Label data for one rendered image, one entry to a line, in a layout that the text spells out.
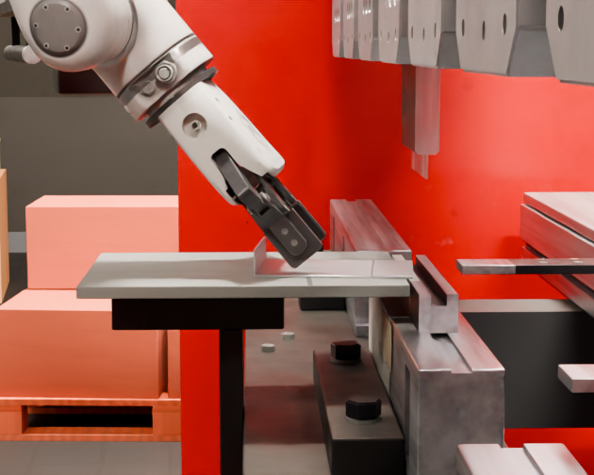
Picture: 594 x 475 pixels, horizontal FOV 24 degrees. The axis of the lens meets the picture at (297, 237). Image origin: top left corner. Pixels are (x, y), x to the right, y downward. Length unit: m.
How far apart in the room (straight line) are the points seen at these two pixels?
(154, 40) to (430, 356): 0.35
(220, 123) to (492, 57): 0.57
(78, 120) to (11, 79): 0.44
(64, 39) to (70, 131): 7.01
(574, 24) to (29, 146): 7.70
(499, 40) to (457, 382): 0.43
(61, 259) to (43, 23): 3.48
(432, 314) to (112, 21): 0.33
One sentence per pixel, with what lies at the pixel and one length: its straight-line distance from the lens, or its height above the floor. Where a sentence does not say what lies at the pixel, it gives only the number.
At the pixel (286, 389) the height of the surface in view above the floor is 0.87.
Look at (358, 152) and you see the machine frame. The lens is 2.02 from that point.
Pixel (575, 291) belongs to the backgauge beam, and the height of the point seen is 0.90.
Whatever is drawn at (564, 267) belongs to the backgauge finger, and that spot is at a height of 1.00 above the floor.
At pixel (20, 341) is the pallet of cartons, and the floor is 0.30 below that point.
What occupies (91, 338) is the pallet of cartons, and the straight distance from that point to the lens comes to 4.20.
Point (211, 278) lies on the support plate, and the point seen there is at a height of 1.00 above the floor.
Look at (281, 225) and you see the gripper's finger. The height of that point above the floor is 1.04.
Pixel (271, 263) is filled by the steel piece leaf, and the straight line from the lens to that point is 1.18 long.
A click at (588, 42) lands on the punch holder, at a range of 0.41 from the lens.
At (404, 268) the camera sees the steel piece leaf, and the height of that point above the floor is 1.00.
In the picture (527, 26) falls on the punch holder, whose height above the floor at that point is 1.19.
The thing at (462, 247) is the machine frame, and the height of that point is 0.89.
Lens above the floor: 1.19
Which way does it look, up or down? 8 degrees down
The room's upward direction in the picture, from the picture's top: straight up
